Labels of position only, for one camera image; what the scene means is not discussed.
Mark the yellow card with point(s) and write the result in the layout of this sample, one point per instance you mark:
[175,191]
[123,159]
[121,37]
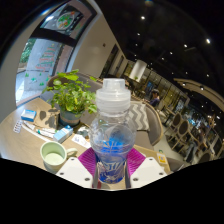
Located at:
[162,158]

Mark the open white magazine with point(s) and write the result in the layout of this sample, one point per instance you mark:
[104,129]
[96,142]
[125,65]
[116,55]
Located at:
[80,140]

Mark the white round pillar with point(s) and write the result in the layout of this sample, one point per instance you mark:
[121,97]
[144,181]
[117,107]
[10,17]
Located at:
[138,70]

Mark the group of ceiling spotlights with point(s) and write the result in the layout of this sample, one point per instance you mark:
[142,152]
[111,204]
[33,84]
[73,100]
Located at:
[208,41]

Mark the green potted plant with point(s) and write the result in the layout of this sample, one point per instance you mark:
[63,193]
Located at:
[71,95]

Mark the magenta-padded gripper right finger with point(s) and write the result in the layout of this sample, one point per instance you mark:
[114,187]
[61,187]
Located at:
[146,170]

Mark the person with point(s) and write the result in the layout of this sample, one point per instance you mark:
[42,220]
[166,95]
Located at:
[154,99]

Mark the clear blue-labelled drink bottle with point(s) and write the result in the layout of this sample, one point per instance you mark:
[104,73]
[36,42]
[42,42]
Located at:
[112,136]

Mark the group of wooden dining chairs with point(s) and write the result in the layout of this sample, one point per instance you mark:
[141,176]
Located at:
[181,128]

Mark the grey white chevron pillow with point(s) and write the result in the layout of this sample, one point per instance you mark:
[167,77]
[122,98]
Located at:
[138,116]

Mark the small blue white box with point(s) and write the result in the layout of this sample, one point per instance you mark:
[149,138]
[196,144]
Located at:
[28,115]

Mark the light blue carton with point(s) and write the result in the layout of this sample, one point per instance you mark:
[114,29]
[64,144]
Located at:
[62,134]

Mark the pill blister pack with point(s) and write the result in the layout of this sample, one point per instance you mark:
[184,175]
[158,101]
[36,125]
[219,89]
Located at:
[17,126]

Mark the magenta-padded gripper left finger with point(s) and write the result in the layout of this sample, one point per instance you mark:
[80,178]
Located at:
[75,171]

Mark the pale green mug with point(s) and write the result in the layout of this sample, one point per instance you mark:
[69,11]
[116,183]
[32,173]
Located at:
[45,161]

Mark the window with food poster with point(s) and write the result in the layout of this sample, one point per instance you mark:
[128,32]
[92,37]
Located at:
[45,63]

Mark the brown kraft notebook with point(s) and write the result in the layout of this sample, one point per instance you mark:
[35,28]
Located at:
[46,116]

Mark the white tube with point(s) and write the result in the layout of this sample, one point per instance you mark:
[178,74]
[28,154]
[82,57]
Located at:
[41,131]

